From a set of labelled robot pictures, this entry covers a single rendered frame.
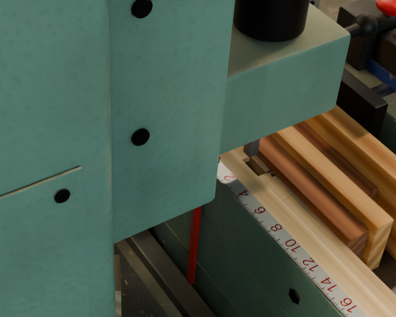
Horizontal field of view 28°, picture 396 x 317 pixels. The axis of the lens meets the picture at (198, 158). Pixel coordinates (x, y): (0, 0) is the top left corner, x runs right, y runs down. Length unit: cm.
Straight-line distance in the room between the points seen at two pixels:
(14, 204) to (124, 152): 10
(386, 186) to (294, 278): 11
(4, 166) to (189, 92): 13
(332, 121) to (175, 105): 23
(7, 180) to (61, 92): 5
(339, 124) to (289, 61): 12
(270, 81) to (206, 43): 12
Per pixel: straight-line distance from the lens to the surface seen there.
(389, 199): 63
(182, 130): 46
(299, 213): 61
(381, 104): 64
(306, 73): 56
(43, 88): 34
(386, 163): 62
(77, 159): 37
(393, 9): 70
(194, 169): 49
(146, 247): 74
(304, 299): 57
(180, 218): 69
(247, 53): 54
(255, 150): 63
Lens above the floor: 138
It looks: 43 degrees down
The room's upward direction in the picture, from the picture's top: 4 degrees clockwise
